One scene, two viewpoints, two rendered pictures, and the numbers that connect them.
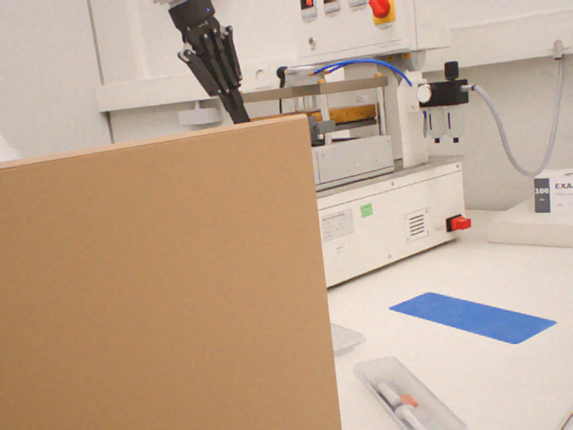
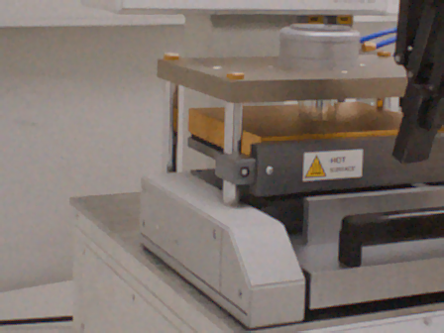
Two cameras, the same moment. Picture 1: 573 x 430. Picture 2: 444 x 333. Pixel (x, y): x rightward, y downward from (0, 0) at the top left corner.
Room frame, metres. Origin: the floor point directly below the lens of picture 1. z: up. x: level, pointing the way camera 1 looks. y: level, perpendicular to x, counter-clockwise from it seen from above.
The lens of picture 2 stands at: (1.12, 0.92, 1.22)
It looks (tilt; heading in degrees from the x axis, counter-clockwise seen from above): 9 degrees down; 282
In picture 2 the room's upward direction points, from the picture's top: 2 degrees clockwise
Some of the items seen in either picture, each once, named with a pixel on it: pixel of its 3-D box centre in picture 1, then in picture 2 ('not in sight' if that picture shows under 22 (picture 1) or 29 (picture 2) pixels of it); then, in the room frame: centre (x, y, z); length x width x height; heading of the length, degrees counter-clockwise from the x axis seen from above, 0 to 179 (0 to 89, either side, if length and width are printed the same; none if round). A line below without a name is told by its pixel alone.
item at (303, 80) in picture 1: (325, 96); (319, 87); (1.29, -0.10, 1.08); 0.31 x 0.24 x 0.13; 39
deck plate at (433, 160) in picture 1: (327, 173); (294, 237); (1.31, -0.09, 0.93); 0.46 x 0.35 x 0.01; 129
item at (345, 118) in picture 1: (310, 107); (324, 109); (1.28, -0.07, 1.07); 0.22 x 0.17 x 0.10; 39
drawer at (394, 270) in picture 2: not in sight; (336, 214); (1.26, -0.03, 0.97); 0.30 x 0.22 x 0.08; 129
